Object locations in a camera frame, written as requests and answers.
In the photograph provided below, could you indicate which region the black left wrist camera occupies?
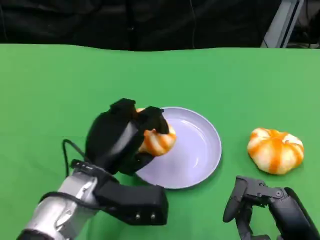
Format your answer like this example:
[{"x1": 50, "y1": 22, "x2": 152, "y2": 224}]
[{"x1": 70, "y1": 159, "x2": 169, "y2": 226}]

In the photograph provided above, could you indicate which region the black backdrop curtain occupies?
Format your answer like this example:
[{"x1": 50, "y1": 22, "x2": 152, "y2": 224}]
[{"x1": 0, "y1": 0, "x2": 320, "y2": 52}]

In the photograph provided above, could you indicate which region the green cloth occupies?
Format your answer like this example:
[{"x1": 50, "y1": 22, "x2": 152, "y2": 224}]
[{"x1": 0, "y1": 43, "x2": 320, "y2": 240}]

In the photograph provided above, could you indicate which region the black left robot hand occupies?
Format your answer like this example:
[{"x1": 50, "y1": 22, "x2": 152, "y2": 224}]
[{"x1": 85, "y1": 98, "x2": 170, "y2": 177}]

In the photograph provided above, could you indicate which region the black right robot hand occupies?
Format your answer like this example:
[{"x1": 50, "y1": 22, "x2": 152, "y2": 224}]
[{"x1": 222, "y1": 175, "x2": 320, "y2": 240}]

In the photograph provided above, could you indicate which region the orange white toy bread roll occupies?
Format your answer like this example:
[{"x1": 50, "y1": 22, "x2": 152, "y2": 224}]
[
  {"x1": 134, "y1": 107, "x2": 177, "y2": 158},
  {"x1": 247, "y1": 127, "x2": 305, "y2": 175}
]

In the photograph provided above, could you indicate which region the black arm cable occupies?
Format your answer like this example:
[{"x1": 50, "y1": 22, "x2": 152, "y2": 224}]
[{"x1": 62, "y1": 138, "x2": 88, "y2": 179}]

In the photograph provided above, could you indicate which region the grey metal frame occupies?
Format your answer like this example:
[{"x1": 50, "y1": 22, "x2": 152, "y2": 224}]
[{"x1": 260, "y1": 0, "x2": 305, "y2": 48}]

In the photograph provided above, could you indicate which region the lilac plate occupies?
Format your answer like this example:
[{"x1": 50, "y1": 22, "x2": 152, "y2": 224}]
[{"x1": 136, "y1": 106, "x2": 223, "y2": 190}]

